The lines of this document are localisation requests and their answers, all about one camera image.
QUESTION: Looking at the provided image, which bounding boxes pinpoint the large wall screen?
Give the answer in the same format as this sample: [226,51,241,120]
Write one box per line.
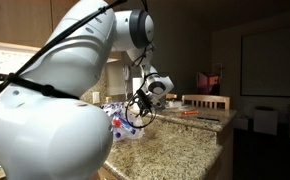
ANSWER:
[240,23,290,98]

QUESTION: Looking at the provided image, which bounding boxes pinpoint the reddish standing frame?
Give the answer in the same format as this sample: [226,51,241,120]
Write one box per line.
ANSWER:
[196,63,223,96]

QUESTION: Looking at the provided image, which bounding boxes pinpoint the wooden wall cabinet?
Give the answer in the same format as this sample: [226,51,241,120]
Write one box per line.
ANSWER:
[0,0,123,64]

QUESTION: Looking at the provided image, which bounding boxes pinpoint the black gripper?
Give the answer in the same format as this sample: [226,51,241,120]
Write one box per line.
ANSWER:
[135,91,157,119]

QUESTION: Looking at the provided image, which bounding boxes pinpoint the white wall outlet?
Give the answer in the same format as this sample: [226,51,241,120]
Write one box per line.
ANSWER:
[92,91,101,104]

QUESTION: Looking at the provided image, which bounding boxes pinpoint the orange marker pen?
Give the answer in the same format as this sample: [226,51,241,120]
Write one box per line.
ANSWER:
[180,110,199,117]

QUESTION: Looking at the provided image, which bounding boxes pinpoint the clear plastic bag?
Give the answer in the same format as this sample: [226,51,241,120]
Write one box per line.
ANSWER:
[100,101,145,143]

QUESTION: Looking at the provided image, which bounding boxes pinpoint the pale cutting board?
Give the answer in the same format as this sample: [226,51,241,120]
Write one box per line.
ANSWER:
[105,61,126,97]

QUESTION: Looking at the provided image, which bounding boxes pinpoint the clear glass plate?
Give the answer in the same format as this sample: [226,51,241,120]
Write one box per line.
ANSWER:
[178,105,197,112]

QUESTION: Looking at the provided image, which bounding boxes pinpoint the flat black remote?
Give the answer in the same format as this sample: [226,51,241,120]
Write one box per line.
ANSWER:
[196,116,221,122]

